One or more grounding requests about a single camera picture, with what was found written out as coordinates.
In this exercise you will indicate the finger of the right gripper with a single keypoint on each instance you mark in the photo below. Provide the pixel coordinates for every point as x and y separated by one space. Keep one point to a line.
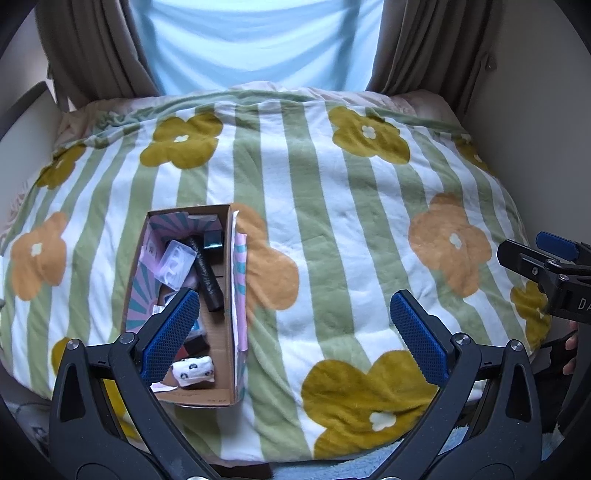
529 263
558 246

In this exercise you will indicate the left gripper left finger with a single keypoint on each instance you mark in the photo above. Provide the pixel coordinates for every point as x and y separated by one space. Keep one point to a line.
105 421

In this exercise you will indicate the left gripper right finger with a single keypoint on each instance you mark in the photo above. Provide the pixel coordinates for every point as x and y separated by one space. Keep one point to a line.
484 422

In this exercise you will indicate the black white sock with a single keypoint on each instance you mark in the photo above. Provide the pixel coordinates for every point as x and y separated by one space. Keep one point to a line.
192 371

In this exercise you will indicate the black roll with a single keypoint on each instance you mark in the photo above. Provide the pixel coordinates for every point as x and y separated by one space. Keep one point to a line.
209 286

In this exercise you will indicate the clear plastic blister tray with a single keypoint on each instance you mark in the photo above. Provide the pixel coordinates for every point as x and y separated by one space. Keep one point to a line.
175 264

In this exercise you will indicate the red lip gloss tube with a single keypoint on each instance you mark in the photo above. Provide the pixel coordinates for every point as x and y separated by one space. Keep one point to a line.
196 346

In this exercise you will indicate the dental floss pick box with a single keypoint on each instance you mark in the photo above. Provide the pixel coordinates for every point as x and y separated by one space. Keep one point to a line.
180 317

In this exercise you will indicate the pink fluffy sock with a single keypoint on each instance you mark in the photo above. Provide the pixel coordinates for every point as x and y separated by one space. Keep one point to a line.
191 281

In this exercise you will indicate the person's right hand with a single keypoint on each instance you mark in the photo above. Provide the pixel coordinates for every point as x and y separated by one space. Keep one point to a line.
571 345

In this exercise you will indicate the open cardboard box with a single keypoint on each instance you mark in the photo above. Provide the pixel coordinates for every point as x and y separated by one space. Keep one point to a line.
226 331

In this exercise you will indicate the floral striped blanket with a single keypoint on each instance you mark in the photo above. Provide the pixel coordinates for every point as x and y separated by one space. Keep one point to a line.
342 206

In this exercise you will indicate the right brown curtain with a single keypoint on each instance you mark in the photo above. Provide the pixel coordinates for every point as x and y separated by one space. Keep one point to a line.
435 45

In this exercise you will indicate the brown curtain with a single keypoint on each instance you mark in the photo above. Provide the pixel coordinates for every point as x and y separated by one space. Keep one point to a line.
435 45
93 51

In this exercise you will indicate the white headboard panel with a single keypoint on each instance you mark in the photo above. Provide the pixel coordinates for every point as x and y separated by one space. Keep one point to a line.
28 132

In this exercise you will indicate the left brown curtain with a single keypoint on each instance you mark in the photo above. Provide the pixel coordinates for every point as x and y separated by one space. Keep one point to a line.
93 51

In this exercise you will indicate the blue sheer curtain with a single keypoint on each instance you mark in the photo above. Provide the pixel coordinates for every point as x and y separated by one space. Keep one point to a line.
206 45

